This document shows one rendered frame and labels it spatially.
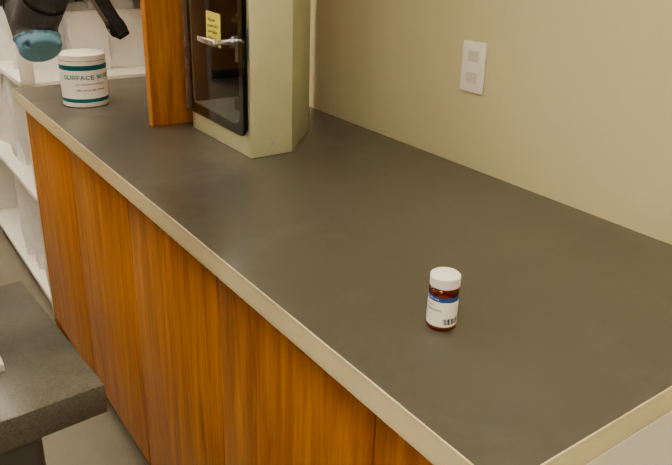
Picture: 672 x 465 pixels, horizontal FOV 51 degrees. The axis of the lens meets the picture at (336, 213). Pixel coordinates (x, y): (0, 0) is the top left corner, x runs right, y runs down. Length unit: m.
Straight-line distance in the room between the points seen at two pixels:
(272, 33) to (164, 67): 0.41
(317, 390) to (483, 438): 0.32
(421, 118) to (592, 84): 0.50
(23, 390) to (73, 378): 0.05
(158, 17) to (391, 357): 1.22
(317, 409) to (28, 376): 0.40
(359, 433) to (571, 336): 0.32
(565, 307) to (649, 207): 0.40
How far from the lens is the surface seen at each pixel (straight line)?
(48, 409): 0.88
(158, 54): 1.90
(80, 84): 2.15
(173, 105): 1.94
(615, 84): 1.43
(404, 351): 0.92
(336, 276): 1.10
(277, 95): 1.64
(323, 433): 1.08
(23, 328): 1.03
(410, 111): 1.82
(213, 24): 1.70
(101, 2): 1.48
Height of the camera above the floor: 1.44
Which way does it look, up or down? 22 degrees down
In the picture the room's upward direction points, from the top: 2 degrees clockwise
